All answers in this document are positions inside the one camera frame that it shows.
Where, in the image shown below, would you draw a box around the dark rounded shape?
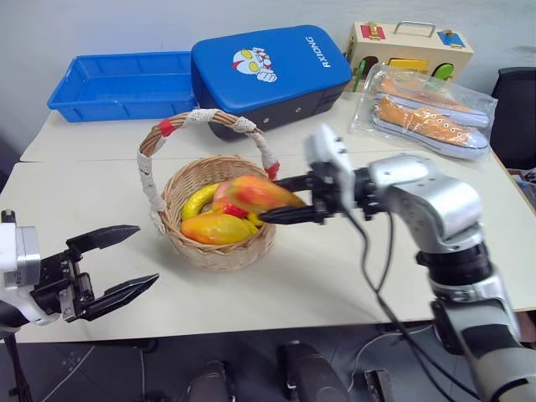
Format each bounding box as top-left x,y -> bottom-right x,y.
187,359 -> 236,402
277,340 -> 351,402

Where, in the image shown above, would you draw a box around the orange canvas sneaker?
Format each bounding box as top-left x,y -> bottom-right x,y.
376,75 -> 491,126
371,94 -> 490,161

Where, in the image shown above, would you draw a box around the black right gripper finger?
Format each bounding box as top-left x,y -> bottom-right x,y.
273,174 -> 315,193
256,204 -> 326,226

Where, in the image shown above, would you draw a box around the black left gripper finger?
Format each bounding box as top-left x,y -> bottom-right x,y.
85,273 -> 161,322
65,224 -> 142,262

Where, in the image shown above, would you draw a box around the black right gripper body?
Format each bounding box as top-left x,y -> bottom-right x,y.
307,160 -> 349,226

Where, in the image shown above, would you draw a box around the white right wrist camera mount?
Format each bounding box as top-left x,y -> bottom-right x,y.
302,123 -> 358,211

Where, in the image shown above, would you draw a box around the black office chair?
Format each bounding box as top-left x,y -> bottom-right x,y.
488,65 -> 536,171

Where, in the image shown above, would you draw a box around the pink toy peach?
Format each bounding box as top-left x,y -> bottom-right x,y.
213,180 -> 236,203

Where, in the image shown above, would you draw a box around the orange yellow toy mango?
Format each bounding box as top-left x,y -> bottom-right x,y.
180,213 -> 260,246

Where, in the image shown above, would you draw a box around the blue plastic bin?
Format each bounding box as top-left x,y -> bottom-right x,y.
46,50 -> 198,124

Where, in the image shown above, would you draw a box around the dark flat shape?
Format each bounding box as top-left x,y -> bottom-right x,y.
363,368 -> 395,402

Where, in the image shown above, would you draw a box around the colourful printed items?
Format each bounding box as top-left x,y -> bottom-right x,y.
507,166 -> 536,213

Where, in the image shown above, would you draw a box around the wicker basket with lace handle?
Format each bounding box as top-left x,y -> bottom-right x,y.
136,108 -> 281,272

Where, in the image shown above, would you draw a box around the orange red toy mango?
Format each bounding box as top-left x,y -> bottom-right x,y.
227,175 -> 306,215

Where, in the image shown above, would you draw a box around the orange sneakers in plastic bag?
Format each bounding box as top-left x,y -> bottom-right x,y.
348,62 -> 500,161

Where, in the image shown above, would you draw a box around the yellow toy banana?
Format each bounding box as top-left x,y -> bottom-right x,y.
180,183 -> 222,222

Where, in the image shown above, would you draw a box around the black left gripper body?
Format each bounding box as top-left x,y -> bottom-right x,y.
28,247 -> 95,324

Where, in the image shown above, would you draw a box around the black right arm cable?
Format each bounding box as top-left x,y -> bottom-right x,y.
342,208 -> 482,401

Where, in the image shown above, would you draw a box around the wooden lock activity box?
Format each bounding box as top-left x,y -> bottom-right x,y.
342,20 -> 476,94

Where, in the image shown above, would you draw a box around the red orange toy fruit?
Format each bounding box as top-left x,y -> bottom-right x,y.
210,196 -> 249,219

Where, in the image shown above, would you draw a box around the black stand legs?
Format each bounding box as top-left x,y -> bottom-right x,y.
0,330 -> 37,402

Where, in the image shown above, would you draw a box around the blue cartoon hard case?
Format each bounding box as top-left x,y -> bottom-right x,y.
189,23 -> 353,144

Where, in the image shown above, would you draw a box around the white floor cable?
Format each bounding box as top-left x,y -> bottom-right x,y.
346,328 -> 405,380

